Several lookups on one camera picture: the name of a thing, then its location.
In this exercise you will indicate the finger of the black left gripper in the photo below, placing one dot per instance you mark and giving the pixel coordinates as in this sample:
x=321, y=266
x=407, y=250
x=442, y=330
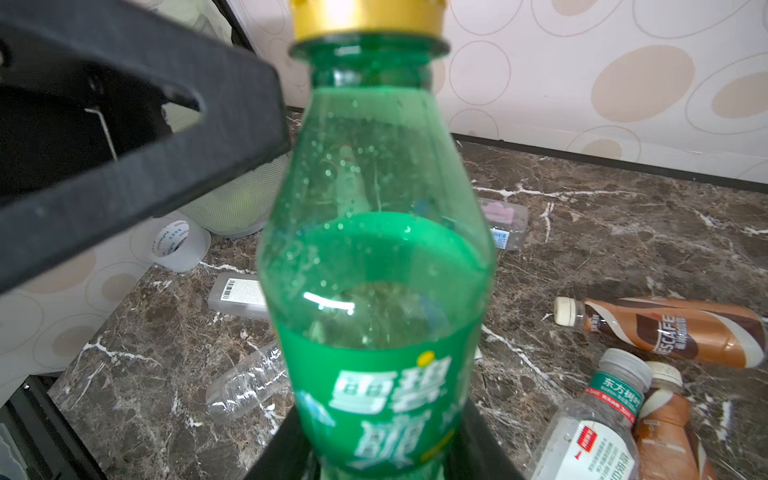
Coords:
x=111, y=114

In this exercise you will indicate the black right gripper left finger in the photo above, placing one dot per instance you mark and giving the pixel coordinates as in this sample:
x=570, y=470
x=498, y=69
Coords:
x=288, y=456

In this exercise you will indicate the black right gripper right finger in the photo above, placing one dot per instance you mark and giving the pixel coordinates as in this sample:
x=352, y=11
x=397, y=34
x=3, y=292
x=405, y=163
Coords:
x=477, y=452

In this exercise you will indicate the green Sprite bottle yellow cap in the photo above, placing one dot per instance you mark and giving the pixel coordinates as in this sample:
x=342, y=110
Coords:
x=377, y=263

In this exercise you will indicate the brown Nescafe bottle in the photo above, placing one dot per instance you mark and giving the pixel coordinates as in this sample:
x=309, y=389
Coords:
x=668, y=446
x=702, y=331

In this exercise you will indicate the grey mesh waste bin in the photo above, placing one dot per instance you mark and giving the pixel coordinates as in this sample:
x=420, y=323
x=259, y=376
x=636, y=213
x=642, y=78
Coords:
x=242, y=206

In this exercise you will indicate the green plastic bin liner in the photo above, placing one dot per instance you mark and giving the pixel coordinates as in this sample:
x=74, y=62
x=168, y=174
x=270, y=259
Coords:
x=202, y=16

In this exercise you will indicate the small clear bottle blue label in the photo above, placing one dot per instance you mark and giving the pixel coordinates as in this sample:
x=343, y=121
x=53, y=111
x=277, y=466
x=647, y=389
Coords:
x=244, y=387

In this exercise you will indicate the clear bottle green label grey cap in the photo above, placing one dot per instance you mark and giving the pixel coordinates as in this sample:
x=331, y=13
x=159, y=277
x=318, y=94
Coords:
x=590, y=437

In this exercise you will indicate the flat clear bottle white cap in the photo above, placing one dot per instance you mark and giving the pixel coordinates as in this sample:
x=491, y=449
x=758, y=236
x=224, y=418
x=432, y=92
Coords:
x=238, y=295

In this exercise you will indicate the clear bottle pink label blue cap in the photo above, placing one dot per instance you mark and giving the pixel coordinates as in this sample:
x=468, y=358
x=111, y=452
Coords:
x=508, y=223

